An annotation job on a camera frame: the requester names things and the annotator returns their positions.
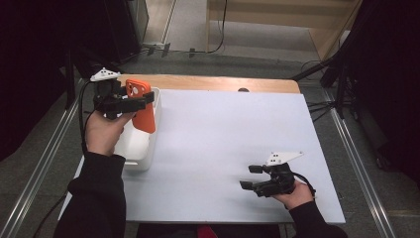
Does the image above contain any white table board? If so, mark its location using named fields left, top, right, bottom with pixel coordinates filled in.
left=57, top=86, right=347, bottom=225

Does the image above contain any white power strip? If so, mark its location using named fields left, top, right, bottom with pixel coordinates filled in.
left=142, top=42, right=166, bottom=51

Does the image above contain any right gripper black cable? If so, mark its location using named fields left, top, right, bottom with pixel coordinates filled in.
left=291, top=172, right=317, bottom=199

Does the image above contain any black floor cable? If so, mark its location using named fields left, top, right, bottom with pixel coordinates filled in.
left=33, top=194, right=67, bottom=238

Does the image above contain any black stand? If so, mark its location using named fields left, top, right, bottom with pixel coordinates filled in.
left=291, top=49, right=356, bottom=121
left=63, top=46, right=124, bottom=111

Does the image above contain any black curtain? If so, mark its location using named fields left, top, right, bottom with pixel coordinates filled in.
left=0, top=0, right=112, bottom=163
left=340, top=0, right=420, bottom=186

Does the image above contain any light wooden shelf unit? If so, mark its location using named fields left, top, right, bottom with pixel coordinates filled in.
left=206, top=0, right=365, bottom=62

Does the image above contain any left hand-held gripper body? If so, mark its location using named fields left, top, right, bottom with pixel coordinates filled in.
left=89, top=66, right=131, bottom=121

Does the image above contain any hanging black cable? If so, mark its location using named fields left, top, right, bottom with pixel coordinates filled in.
left=207, top=0, right=229, bottom=55

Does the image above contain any person's right hand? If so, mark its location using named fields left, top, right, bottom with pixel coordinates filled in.
left=270, top=180, right=315, bottom=211

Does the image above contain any white plastic bin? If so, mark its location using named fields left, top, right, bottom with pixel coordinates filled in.
left=113, top=86, right=162, bottom=172

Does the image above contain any orange phone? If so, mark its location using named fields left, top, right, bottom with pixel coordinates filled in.
left=125, top=78, right=157, bottom=135

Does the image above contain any red cloth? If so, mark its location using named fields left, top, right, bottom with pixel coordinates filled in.
left=197, top=224, right=219, bottom=238

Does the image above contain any black equipment cabinet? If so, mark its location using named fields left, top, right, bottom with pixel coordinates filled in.
left=105, top=0, right=150, bottom=64

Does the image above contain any person's left hand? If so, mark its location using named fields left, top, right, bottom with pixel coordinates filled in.
left=83, top=109, right=137, bottom=157

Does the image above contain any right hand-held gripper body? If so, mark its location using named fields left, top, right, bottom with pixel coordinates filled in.
left=254, top=151, right=305, bottom=198

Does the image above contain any metal floor rail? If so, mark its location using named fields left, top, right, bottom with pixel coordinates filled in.
left=325, top=88, right=397, bottom=238
left=0, top=78, right=84, bottom=238

